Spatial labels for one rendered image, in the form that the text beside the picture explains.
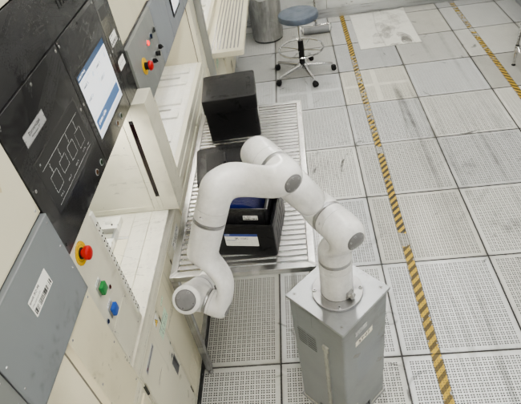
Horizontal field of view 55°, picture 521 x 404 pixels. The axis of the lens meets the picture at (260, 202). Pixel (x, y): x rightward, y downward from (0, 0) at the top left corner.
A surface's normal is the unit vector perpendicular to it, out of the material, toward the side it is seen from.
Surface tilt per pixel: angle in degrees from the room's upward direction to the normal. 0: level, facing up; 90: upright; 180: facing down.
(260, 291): 0
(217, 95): 0
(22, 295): 90
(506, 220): 0
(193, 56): 90
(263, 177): 68
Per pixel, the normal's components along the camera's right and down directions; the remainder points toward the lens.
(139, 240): -0.14, -0.74
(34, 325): 0.99, -0.10
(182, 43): -0.01, 0.66
